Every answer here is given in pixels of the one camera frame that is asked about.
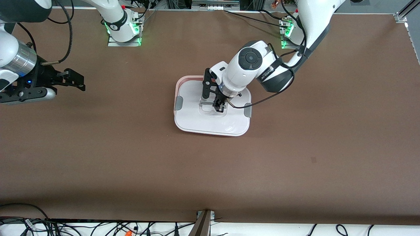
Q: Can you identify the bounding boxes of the white box lid grey clips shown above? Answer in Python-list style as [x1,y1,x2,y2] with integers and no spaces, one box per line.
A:
[174,80,253,137]

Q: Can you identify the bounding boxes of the pink storage box base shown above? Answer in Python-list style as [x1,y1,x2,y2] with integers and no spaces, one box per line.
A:
[175,75,211,99]

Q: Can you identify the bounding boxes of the white power strip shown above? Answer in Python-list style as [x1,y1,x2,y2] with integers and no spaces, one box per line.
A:
[192,0,241,10]

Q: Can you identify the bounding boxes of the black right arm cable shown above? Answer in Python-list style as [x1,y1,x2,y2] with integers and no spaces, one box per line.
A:
[41,0,74,65]

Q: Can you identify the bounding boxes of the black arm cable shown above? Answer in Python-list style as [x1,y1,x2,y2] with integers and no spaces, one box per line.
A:
[41,0,74,65]
[226,0,307,109]

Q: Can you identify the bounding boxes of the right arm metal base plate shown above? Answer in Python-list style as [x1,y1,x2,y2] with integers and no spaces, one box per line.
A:
[107,18,143,47]

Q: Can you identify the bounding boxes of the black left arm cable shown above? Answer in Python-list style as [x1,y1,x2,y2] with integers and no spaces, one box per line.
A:
[226,0,307,109]

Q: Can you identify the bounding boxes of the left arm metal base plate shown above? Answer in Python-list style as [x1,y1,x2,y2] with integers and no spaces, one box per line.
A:
[280,17,316,50]

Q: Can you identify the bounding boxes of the thin black table cable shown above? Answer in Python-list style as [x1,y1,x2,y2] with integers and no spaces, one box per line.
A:
[224,10,290,29]

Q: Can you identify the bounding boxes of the aluminium profile post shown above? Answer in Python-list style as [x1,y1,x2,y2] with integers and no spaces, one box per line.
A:
[188,210,216,236]

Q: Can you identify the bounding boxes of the black looped cable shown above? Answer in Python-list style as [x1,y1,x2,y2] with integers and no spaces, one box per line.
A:
[0,203,50,226]

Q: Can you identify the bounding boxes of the aluminium frame corner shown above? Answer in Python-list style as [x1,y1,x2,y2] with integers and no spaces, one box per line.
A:
[394,0,420,24]

